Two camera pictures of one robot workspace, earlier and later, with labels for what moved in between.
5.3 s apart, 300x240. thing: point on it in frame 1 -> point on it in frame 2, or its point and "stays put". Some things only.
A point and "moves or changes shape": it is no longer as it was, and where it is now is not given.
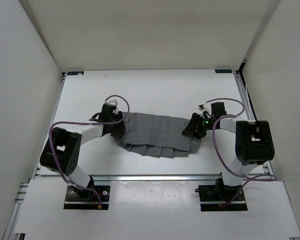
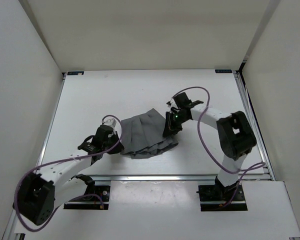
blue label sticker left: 75,73 stays put
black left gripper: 121,127 -> 118,148
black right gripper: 197,132 -> 169,124
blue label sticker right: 223,71 stays put
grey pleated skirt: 156,135 moves or changes shape
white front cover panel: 155,208 stays put
